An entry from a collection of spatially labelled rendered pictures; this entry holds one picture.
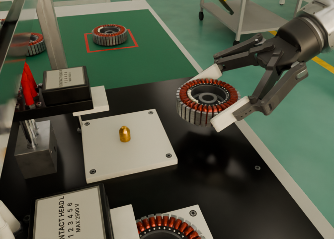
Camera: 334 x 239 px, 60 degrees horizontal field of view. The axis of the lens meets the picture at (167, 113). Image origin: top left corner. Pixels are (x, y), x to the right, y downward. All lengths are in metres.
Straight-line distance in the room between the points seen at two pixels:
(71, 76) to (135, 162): 0.17
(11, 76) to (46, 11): 0.38
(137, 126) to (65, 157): 0.14
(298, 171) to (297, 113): 0.53
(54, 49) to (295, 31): 0.44
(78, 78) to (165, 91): 0.28
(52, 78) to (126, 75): 0.36
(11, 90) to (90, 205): 0.11
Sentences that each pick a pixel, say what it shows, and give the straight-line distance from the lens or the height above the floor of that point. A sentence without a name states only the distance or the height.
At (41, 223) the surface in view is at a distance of 0.27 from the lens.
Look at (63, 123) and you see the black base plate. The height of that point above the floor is 0.77.
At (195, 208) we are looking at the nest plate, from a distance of 0.43.
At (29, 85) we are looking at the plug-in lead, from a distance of 0.43.
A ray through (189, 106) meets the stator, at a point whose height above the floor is 0.85.
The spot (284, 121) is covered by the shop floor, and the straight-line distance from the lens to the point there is 1.96.
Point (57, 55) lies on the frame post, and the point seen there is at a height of 0.87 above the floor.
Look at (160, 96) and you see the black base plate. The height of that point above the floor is 0.77.
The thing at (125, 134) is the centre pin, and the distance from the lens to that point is 0.51.
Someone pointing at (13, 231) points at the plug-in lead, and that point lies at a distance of 0.30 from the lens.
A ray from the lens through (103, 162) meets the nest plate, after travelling 0.49.
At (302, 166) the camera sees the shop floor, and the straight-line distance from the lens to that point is 1.70.
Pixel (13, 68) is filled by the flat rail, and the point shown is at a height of 1.03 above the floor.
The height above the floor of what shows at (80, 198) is 0.92.
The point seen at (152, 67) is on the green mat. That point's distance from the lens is 0.82.
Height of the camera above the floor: 1.13
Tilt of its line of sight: 37 degrees down
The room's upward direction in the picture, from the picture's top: straight up
